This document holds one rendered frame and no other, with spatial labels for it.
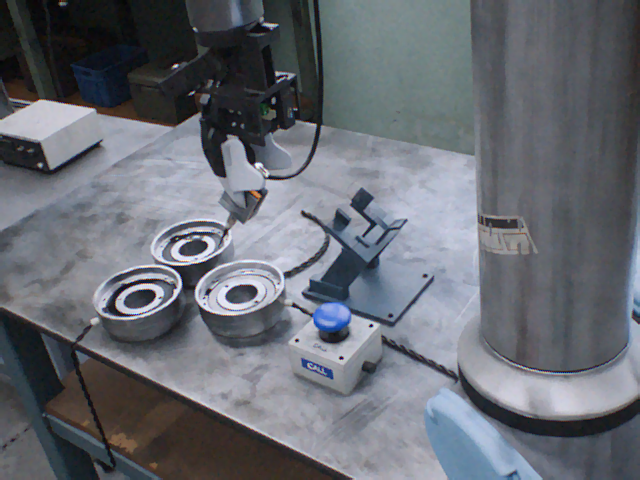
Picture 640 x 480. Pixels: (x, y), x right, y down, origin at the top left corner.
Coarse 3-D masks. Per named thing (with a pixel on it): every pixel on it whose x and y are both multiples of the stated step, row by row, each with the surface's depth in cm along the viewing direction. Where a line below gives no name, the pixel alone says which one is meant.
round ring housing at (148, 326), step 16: (128, 272) 96; (144, 272) 96; (160, 272) 96; (176, 272) 94; (112, 288) 95; (144, 288) 94; (160, 288) 94; (96, 304) 91; (128, 304) 94; (144, 304) 95; (176, 304) 90; (112, 320) 88; (128, 320) 87; (144, 320) 88; (160, 320) 89; (176, 320) 92; (112, 336) 91; (128, 336) 89; (144, 336) 90
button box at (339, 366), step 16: (352, 320) 82; (368, 320) 82; (304, 336) 81; (320, 336) 80; (336, 336) 80; (352, 336) 80; (368, 336) 80; (304, 352) 79; (320, 352) 78; (336, 352) 78; (352, 352) 78; (368, 352) 80; (304, 368) 81; (320, 368) 79; (336, 368) 77; (352, 368) 78; (368, 368) 79; (320, 384) 81; (336, 384) 79; (352, 384) 79
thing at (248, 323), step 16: (224, 272) 94; (240, 272) 94; (256, 272) 94; (272, 272) 93; (208, 288) 93; (224, 288) 92; (240, 288) 93; (256, 288) 92; (208, 304) 91; (224, 304) 89; (240, 304) 89; (256, 304) 89; (272, 304) 87; (208, 320) 88; (224, 320) 87; (240, 320) 86; (256, 320) 87; (272, 320) 88; (240, 336) 88
